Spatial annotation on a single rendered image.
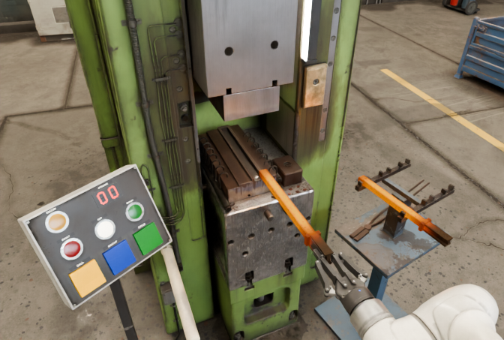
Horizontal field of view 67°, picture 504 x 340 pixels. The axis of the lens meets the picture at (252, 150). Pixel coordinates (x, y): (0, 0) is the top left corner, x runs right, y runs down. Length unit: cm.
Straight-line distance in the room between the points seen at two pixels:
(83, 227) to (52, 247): 9
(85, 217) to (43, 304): 142
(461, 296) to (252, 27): 87
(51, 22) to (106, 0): 554
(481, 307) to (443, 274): 169
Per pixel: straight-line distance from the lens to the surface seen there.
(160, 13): 125
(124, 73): 128
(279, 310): 209
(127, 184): 123
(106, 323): 237
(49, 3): 668
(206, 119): 182
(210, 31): 115
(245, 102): 127
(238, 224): 149
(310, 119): 162
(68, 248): 119
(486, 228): 310
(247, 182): 145
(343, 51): 158
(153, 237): 126
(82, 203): 119
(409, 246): 178
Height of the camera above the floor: 190
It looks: 34 degrees down
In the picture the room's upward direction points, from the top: straight up
